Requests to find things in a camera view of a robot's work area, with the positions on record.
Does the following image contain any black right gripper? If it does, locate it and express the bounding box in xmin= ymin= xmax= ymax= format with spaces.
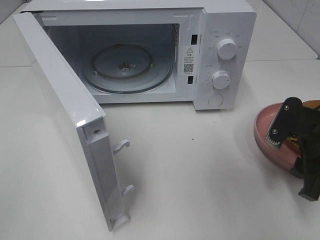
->
xmin=289 ymin=107 xmax=320 ymax=201

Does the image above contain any pink speckled plate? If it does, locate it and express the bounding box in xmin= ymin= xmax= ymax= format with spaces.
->
xmin=254 ymin=103 xmax=301 ymax=172

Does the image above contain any burger with cheese and lettuce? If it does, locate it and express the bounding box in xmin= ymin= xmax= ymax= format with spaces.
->
xmin=285 ymin=100 xmax=320 ymax=157

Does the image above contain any round door release button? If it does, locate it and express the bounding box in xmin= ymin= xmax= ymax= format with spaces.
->
xmin=208 ymin=94 xmax=224 ymax=107

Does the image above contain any white microwave door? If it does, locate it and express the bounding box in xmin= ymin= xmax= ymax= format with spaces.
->
xmin=13 ymin=12 xmax=134 ymax=231

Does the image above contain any white upper power knob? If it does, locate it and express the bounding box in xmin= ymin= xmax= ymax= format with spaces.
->
xmin=216 ymin=37 xmax=238 ymax=60

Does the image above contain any white microwave oven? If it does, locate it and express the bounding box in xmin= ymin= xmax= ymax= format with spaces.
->
xmin=19 ymin=0 xmax=257 ymax=110

